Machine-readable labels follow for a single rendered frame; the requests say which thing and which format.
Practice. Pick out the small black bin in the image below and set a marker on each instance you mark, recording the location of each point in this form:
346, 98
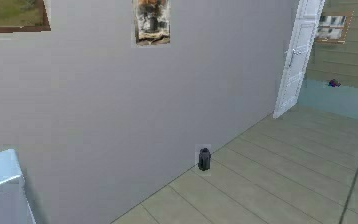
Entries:
204, 159

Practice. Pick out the frameless orange grey picture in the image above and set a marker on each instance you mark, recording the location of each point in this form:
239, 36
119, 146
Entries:
152, 22

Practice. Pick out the white room door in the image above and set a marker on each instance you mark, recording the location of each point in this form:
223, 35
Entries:
298, 60

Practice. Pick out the small purple red object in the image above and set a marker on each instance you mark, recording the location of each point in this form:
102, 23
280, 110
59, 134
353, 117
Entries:
334, 83

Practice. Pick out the brown framed grey picture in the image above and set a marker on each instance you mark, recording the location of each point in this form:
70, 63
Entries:
331, 28

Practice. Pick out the brown framed green picture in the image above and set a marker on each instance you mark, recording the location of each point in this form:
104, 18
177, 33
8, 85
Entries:
13, 13

